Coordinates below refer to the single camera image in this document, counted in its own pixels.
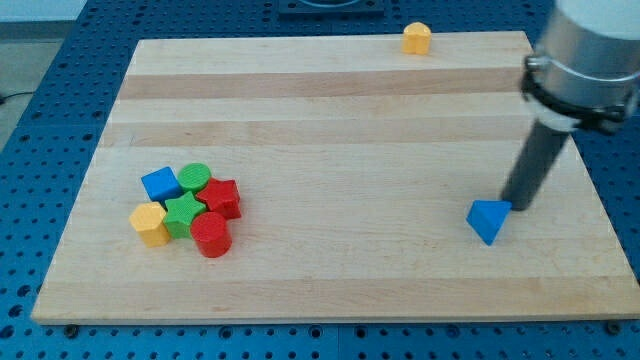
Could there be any black cable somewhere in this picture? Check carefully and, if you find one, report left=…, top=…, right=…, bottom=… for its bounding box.
left=0, top=90, right=34, bottom=106

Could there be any green star block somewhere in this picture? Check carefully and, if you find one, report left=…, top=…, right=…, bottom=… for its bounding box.
left=164, top=192, right=207, bottom=239

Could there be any blue triangle block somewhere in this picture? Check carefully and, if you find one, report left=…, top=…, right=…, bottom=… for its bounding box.
left=466, top=200, right=512, bottom=246

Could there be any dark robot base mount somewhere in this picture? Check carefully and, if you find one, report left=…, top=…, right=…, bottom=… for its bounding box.
left=277, top=0, right=385, bottom=17

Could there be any red cylinder block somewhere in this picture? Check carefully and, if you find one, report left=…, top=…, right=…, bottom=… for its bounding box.
left=190, top=212, right=232, bottom=258

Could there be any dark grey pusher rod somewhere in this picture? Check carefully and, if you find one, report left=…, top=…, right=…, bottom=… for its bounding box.
left=500, top=120, right=569, bottom=211

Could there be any yellow pentagon block at top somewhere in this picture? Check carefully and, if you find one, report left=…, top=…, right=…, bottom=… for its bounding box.
left=401, top=22, right=432, bottom=55

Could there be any green cylinder block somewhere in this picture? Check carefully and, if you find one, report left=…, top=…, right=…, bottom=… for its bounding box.
left=177, top=163, right=211, bottom=193

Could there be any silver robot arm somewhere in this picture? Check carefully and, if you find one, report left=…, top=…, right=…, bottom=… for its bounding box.
left=500, top=0, right=639, bottom=211

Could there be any yellow hexagon block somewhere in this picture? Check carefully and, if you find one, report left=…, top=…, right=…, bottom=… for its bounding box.
left=129, top=202, right=171, bottom=248

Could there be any red star block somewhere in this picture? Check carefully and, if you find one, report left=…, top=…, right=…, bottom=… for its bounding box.
left=195, top=178, right=242, bottom=220

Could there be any blue cube block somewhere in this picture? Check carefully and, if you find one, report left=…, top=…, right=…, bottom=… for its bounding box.
left=141, top=167, right=183, bottom=204

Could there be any wooden board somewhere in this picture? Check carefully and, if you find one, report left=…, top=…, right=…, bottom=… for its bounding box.
left=32, top=32, right=639, bottom=325

